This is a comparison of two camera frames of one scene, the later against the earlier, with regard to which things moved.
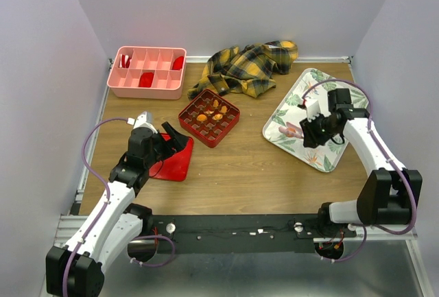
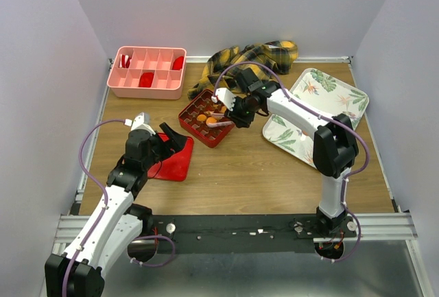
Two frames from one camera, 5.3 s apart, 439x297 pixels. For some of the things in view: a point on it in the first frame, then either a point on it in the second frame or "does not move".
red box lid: [176, 167] does not move
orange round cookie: [202, 118] does not move
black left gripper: [175, 143] does not move
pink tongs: [291, 130] to [220, 123]
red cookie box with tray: [209, 117] does not move
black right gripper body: [311, 134] to [236, 115]
